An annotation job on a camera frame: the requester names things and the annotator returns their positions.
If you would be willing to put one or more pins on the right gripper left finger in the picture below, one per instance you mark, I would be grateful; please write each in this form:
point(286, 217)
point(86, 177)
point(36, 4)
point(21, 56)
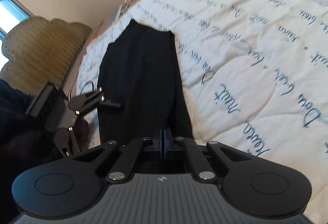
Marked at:
point(134, 155)

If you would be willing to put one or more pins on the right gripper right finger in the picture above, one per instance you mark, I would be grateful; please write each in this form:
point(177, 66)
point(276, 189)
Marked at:
point(184, 155)

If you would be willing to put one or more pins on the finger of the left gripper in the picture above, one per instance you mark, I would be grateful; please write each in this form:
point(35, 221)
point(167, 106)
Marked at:
point(87, 102)
point(65, 140)

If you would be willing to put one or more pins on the black pants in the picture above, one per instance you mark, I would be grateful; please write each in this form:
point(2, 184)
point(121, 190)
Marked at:
point(140, 72)

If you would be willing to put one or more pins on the left forearm dark sleeve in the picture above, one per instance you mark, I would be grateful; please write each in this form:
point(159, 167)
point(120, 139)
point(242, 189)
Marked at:
point(25, 143)

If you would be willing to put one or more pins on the woven tan headboard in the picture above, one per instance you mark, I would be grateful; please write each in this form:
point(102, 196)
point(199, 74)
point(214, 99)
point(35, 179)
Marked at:
point(41, 51)

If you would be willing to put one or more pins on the white script-print bed quilt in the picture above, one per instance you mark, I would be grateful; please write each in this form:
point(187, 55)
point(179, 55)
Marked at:
point(254, 76)

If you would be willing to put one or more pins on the window with grey frame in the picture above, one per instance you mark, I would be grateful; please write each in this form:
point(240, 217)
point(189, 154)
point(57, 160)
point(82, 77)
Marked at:
point(12, 13)

